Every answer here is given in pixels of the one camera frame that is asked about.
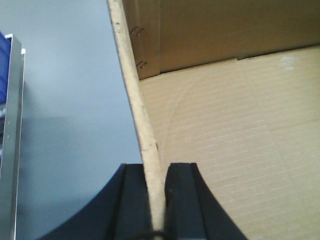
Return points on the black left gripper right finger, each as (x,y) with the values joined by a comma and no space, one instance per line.
(192,211)

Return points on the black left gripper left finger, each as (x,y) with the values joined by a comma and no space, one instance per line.
(119,211)

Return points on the brown cardboard carton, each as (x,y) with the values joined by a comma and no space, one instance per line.
(234,87)

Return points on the blue bin upper left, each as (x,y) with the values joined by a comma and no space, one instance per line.
(5,52)

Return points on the stainless steel shelf rail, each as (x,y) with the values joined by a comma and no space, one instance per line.
(11,124)

